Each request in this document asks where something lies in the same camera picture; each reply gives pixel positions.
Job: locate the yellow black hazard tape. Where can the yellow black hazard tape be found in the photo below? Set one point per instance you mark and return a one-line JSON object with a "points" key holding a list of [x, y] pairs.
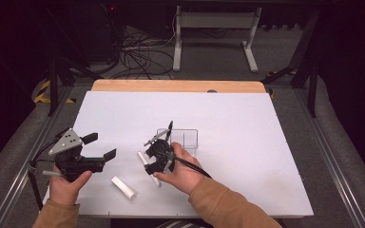
{"points": [[41, 95]]}

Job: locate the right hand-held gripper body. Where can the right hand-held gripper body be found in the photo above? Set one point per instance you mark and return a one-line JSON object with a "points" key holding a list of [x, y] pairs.
{"points": [[162, 150]]}

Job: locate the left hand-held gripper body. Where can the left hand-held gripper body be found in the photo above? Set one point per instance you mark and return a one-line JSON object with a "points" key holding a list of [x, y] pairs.
{"points": [[72, 161]]}

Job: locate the white pen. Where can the white pen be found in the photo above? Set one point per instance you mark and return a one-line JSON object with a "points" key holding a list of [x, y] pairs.
{"points": [[156, 181]]}

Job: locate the white table board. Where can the white table board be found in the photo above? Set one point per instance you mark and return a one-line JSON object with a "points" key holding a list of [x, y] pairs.
{"points": [[234, 142]]}

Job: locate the black equipment case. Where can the black equipment case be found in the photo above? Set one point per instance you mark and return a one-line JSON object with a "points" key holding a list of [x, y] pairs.
{"points": [[103, 31]]}

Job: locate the person's striped clothing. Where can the person's striped clothing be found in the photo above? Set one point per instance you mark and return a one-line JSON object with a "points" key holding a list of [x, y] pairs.
{"points": [[177, 224]]}

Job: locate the person's left hand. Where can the person's left hand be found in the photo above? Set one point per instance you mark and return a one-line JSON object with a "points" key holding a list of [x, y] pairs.
{"points": [[66, 190]]}

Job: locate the black pen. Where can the black pen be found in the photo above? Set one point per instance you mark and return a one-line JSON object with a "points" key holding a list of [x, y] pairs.
{"points": [[170, 128]]}

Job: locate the aluminium floor rail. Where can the aluminium floor rail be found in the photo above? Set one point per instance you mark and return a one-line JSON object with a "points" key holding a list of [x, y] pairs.
{"points": [[48, 126], [329, 158]]}

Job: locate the clear plastic organizer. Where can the clear plastic organizer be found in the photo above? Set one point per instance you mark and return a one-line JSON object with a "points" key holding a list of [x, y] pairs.
{"points": [[190, 139]]}

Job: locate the wooden table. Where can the wooden table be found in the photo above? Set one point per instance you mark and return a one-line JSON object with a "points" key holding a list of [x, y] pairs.
{"points": [[171, 85]]}

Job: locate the short white cylinder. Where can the short white cylinder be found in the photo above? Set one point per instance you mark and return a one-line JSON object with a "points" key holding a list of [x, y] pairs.
{"points": [[123, 188]]}

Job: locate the person's right hand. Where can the person's right hand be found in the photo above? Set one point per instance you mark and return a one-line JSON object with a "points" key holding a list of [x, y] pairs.
{"points": [[183, 177]]}

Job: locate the black metal stand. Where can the black metal stand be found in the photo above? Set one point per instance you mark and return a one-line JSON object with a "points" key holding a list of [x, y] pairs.
{"points": [[312, 88], [53, 85]]}

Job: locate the white metal desk frame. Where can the white metal desk frame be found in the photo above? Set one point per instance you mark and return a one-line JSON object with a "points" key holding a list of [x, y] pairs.
{"points": [[215, 20]]}

